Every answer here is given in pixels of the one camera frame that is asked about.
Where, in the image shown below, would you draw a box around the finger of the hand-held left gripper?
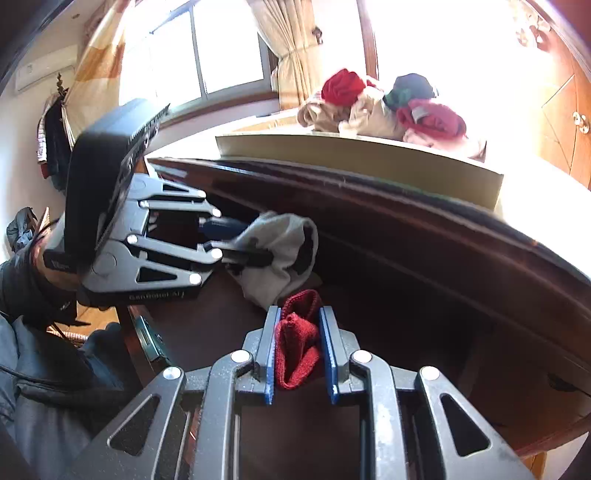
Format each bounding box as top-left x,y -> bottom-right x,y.
131,178 -> 252,241
127,233 -> 274,288

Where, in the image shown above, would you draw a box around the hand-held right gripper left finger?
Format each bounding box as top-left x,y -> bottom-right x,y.
60,306 -> 281,480

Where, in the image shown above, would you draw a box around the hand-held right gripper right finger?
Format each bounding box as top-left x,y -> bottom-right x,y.
320,306 -> 539,480

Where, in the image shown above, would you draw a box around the dark red sock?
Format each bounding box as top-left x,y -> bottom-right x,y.
274,290 -> 324,391

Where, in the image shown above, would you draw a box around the grey sock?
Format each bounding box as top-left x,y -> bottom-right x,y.
225,212 -> 320,308

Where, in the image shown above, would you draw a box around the shallow cardboard box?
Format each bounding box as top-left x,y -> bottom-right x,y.
215,129 -> 505,208

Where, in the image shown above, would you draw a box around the cream underwear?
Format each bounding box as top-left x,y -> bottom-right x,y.
339,85 -> 407,139

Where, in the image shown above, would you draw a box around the dark navy underwear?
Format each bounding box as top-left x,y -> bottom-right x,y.
392,73 -> 437,100

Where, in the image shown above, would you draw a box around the person's left forearm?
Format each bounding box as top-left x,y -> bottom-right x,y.
0,258 -> 77,328

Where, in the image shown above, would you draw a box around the person's left hand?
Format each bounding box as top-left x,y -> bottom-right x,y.
30,237 -> 81,301

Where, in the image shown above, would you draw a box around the hanging clothes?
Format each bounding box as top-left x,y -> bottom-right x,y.
36,97 -> 77,192

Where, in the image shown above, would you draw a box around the dark grey cloth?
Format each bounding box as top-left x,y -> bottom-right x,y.
6,207 -> 42,252

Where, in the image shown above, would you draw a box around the wooden coat rack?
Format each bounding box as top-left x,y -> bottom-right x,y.
54,71 -> 70,107

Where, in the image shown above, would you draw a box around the white air conditioner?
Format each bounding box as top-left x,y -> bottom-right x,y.
15,44 -> 77,93

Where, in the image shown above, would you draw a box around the orange-banded beige curtain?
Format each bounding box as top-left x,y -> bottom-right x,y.
69,0 -> 139,134

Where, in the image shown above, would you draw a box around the dark wooden desk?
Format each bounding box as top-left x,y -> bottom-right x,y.
145,157 -> 591,352

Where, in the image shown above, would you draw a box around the tied beige curtain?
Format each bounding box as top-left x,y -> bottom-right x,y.
247,0 -> 324,112

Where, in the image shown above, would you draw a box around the sliding glass window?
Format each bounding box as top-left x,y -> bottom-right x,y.
117,0 -> 278,121

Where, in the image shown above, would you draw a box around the person's dark jacket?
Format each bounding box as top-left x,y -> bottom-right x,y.
0,314 -> 144,480

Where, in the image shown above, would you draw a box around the brown wooden door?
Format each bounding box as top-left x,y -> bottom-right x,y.
522,0 -> 591,190

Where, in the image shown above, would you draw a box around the paper door decoration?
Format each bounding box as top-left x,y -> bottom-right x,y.
517,14 -> 552,51

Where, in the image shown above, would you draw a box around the brown braided strap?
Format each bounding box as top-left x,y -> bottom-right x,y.
48,323 -> 90,344

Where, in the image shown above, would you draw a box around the wooden door frame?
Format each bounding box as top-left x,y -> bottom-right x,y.
358,0 -> 379,79

